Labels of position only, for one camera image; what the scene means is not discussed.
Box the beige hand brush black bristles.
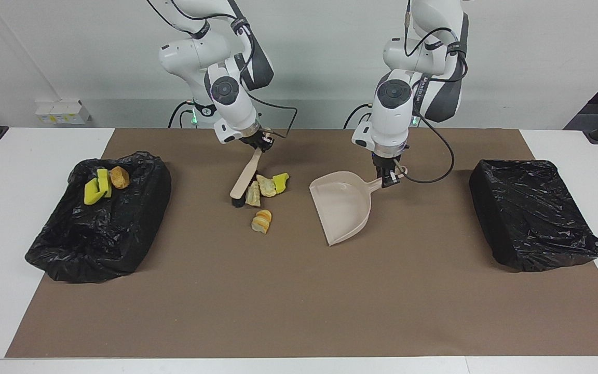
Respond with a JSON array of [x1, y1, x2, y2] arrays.
[[229, 148, 264, 208]]

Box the black bag lined trash bin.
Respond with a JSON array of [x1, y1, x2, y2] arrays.
[[468, 159, 598, 272], [25, 151, 172, 284]]

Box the black right arm base cable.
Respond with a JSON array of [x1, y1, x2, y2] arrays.
[[168, 100, 196, 129]]

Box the black left arm base cable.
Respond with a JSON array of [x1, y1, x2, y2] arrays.
[[343, 103, 375, 129]]

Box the plain yellow sponge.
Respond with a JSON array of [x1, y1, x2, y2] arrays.
[[84, 178, 106, 206]]

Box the striped orange bread piece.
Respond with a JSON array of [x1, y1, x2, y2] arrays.
[[251, 209, 273, 234]]

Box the white wall socket box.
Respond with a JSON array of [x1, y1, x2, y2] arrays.
[[35, 99, 92, 125]]

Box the yellow sponge with green side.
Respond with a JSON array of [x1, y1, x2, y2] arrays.
[[97, 168, 113, 198]]

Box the brown table mat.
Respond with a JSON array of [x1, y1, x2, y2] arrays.
[[6, 128, 598, 358]]

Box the brown bread roll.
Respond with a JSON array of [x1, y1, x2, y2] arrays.
[[110, 166, 130, 190]]

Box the black arm base cable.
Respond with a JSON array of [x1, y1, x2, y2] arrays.
[[168, 100, 196, 129], [343, 103, 375, 129]]

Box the beige plastic dustpan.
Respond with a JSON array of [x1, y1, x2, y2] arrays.
[[309, 166, 409, 246]]

